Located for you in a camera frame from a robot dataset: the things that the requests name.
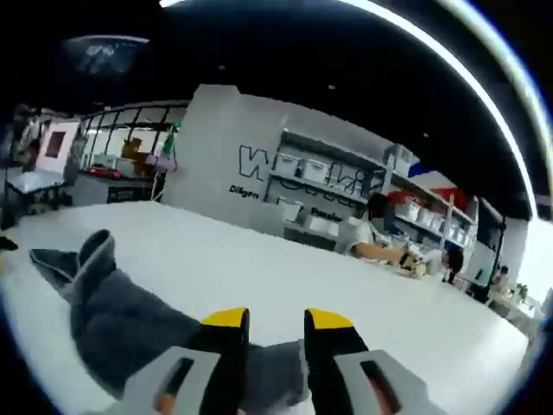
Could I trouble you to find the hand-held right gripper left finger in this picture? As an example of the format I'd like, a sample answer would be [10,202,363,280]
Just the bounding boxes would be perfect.
[123,307,251,415]

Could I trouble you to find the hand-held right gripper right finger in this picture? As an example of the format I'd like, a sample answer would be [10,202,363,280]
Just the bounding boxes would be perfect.
[303,308,450,415]

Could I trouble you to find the grey towel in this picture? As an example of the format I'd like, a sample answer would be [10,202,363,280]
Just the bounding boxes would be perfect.
[28,228,313,410]

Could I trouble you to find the person's right hand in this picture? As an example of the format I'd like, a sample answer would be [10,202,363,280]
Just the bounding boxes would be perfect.
[156,391,179,415]

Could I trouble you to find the monitor desk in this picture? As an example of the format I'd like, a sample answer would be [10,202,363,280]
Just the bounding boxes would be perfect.
[3,169,68,214]

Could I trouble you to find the pink lit monitor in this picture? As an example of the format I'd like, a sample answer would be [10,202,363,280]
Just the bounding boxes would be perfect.
[35,122,82,175]

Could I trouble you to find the cardboard boxes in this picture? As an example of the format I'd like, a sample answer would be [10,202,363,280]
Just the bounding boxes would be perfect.
[120,137,147,162]

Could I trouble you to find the purple roll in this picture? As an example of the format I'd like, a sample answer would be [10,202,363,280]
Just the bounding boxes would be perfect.
[145,152,177,170]

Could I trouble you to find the grey shelf rack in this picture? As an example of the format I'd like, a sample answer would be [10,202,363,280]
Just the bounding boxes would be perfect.
[265,128,481,263]

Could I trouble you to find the green hanging item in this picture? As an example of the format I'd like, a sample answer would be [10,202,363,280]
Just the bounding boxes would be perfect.
[162,122,181,153]

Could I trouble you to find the black stand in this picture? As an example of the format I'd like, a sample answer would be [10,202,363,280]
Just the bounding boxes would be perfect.
[486,214,510,297]

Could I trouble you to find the group of white storage bins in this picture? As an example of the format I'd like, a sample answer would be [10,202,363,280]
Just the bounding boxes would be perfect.
[276,150,476,250]

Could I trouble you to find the red blue striped banner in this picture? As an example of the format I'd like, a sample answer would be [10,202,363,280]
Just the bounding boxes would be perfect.
[407,158,470,205]

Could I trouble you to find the large dark overhead screen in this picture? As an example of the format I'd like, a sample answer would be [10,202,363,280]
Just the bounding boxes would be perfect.
[63,35,151,75]

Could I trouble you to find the white lettered partition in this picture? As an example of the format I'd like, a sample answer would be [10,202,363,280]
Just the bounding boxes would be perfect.
[161,84,390,252]

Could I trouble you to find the curved ceiling light strip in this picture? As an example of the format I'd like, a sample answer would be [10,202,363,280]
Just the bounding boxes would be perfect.
[158,0,553,220]

